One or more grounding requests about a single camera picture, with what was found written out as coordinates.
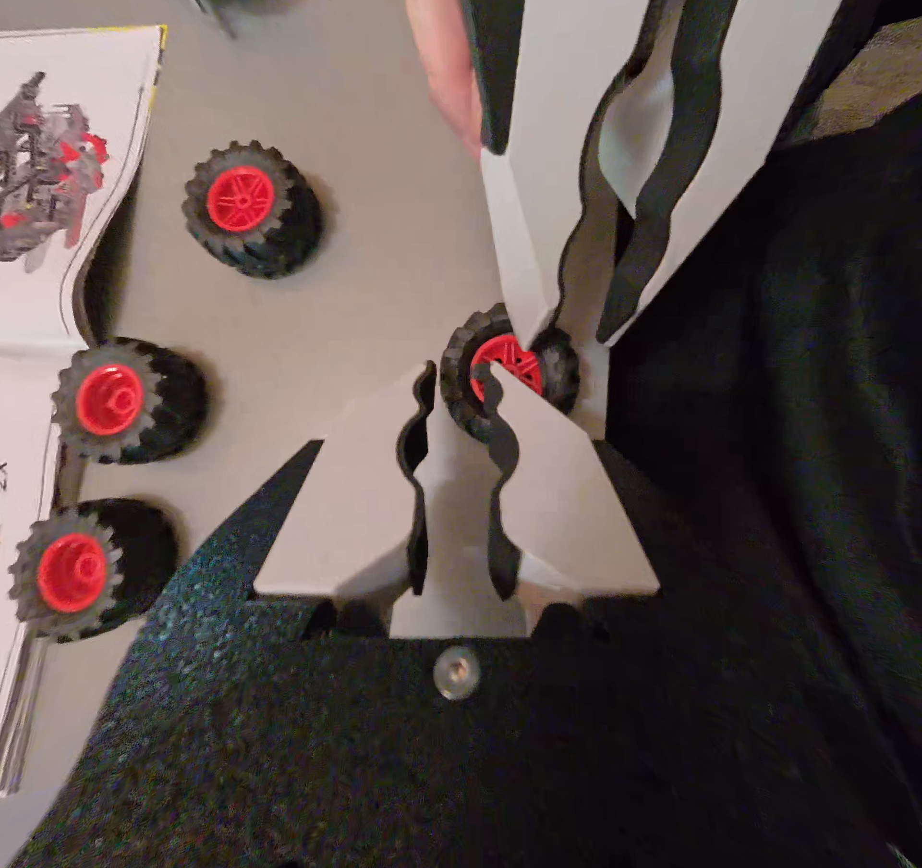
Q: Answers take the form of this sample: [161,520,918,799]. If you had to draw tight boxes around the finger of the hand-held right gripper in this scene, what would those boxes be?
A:
[452,0,658,352]
[596,0,870,347]

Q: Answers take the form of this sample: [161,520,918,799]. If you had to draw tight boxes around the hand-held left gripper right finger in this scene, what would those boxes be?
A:
[474,362,661,631]

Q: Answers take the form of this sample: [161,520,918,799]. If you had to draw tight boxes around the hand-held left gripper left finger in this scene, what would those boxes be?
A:
[254,361,439,635]

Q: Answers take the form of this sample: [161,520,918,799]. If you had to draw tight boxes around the black toy wheel red hub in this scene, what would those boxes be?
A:
[7,498,182,645]
[439,302,582,445]
[182,139,324,280]
[50,336,210,466]

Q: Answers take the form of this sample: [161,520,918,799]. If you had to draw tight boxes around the person's right hand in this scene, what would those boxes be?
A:
[395,0,485,158]

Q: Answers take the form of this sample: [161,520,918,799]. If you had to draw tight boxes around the person's dark trousers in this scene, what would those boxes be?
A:
[604,0,922,868]

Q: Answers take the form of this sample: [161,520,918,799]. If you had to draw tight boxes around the toy instruction booklet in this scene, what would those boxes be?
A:
[0,24,170,798]

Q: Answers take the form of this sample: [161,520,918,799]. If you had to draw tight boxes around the white desk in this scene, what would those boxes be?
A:
[0,0,613,855]

